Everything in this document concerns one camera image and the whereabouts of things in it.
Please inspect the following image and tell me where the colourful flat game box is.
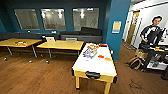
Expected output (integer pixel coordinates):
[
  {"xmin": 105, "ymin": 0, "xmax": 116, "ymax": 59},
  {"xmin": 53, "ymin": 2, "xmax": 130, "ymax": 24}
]
[{"xmin": 88, "ymin": 44, "xmax": 100, "ymax": 50}]

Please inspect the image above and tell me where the red orange bowl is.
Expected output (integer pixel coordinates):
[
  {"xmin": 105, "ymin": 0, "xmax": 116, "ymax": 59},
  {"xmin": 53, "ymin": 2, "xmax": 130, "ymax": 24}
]
[{"xmin": 97, "ymin": 54, "xmax": 105, "ymax": 60}]

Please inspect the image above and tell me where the red flat box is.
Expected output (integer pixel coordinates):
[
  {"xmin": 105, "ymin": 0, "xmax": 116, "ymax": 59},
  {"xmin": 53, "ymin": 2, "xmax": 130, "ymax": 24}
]
[{"xmin": 99, "ymin": 43, "xmax": 109, "ymax": 48}]

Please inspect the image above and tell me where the yellow leg game table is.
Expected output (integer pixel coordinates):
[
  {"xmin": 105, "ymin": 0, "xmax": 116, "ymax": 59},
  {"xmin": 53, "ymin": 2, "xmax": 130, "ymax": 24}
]
[{"xmin": 71, "ymin": 42, "xmax": 118, "ymax": 94}]

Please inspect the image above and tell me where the long wooden table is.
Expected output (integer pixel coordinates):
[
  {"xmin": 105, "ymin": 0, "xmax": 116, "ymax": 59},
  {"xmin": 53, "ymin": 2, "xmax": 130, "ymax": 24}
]
[
  {"xmin": 0, "ymin": 37, "xmax": 43, "ymax": 59},
  {"xmin": 35, "ymin": 39, "xmax": 85, "ymax": 64}
]

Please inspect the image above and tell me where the small black object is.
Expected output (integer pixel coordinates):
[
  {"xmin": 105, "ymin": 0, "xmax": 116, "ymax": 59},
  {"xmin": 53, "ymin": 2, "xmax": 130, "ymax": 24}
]
[{"xmin": 84, "ymin": 70, "xmax": 102, "ymax": 80}]

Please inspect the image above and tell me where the white laptop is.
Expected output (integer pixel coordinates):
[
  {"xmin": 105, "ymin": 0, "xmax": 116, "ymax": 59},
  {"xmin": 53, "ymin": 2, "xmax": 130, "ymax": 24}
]
[{"xmin": 45, "ymin": 36, "xmax": 56, "ymax": 43}]

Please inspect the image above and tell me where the yellow wooden door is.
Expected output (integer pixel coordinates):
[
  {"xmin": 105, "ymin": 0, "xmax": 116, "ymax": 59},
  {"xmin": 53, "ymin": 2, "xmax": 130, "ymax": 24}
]
[{"xmin": 126, "ymin": 10, "xmax": 141, "ymax": 46}]

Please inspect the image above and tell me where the brown backpack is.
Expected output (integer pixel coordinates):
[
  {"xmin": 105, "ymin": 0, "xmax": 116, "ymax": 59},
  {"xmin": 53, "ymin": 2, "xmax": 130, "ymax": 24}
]
[{"xmin": 126, "ymin": 56, "xmax": 145, "ymax": 71}]

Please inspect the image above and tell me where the brown cardboard box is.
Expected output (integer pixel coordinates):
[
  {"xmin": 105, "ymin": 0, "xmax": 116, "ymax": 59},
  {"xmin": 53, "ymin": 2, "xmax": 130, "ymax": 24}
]
[{"xmin": 134, "ymin": 49, "xmax": 149, "ymax": 60}]

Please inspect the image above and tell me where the red items pile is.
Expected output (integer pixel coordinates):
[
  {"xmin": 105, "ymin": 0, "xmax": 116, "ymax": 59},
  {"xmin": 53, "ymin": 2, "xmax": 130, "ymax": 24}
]
[{"xmin": 13, "ymin": 40, "xmax": 28, "ymax": 47}]

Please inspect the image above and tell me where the long dark grey sofa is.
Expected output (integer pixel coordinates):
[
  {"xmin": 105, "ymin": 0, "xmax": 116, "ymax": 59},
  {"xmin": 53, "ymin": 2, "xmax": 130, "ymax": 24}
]
[{"xmin": 0, "ymin": 31, "xmax": 61, "ymax": 42}]

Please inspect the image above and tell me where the person in black shirt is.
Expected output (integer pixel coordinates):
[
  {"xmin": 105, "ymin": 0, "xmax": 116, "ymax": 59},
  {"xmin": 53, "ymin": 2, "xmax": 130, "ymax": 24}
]
[{"xmin": 139, "ymin": 15, "xmax": 166, "ymax": 73}]

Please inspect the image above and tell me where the yellow wall notice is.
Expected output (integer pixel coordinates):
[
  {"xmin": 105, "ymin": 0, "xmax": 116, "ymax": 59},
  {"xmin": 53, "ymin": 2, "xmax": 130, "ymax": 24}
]
[{"xmin": 111, "ymin": 20, "xmax": 122, "ymax": 34}]

